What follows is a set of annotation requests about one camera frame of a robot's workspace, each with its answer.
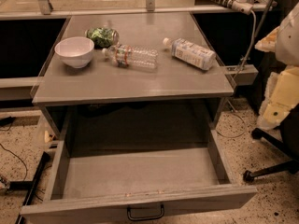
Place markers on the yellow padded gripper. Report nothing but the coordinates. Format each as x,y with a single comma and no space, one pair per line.
289,42

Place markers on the clear plastic water bottle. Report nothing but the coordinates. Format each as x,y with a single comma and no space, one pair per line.
126,56

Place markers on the green chip bag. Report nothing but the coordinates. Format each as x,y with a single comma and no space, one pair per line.
102,37

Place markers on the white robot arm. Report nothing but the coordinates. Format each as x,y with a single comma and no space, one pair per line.
284,40

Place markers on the white ceramic bowl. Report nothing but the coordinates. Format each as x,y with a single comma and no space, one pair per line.
75,51

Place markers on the grey side rail bracket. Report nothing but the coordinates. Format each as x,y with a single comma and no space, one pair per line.
241,76

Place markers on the grey top drawer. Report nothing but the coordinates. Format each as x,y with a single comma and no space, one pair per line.
136,167

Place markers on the black floor stand bar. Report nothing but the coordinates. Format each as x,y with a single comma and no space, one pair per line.
14,195

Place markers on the white labelled plastic bottle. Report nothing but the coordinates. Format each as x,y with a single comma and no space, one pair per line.
191,53

